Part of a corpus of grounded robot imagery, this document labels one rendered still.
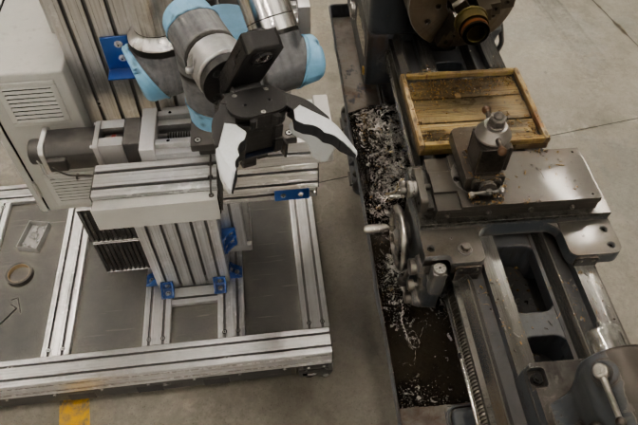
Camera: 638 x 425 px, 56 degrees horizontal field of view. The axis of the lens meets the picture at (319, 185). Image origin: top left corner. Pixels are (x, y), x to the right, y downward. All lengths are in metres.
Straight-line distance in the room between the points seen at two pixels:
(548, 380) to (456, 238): 0.37
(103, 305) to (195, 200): 1.01
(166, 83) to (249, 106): 0.48
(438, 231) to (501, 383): 0.36
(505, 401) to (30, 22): 1.35
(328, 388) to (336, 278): 0.45
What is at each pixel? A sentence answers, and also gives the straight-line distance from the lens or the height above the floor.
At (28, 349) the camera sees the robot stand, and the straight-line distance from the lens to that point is 2.24.
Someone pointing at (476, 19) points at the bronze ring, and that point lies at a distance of 1.70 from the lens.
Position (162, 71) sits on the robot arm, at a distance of 1.14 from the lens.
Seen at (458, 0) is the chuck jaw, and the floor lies 1.13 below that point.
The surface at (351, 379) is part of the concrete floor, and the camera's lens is 2.21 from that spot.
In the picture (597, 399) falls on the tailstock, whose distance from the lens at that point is 1.11.
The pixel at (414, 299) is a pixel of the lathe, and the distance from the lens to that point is 1.58.
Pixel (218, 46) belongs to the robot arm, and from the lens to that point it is 0.77.
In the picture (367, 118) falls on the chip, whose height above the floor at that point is 0.60.
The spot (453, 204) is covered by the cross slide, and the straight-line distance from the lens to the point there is 1.42.
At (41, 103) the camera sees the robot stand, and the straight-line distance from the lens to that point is 1.48.
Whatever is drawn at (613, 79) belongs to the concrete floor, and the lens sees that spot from 3.56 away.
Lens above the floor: 2.05
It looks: 50 degrees down
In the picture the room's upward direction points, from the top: straight up
